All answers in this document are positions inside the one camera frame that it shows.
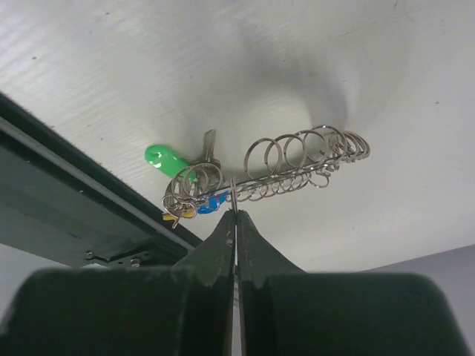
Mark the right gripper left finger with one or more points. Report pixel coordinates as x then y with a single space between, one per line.
185 309

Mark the yellow key tag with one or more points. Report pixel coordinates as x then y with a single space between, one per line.
187 214

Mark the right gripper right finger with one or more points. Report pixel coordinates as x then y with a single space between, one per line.
287 311

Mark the large metal keyring with rings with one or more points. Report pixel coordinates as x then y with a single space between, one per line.
272 167

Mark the blue key tag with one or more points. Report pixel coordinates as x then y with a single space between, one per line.
212 204

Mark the silver key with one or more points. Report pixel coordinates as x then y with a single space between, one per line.
208 165

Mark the green key tag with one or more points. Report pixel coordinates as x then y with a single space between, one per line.
165 159

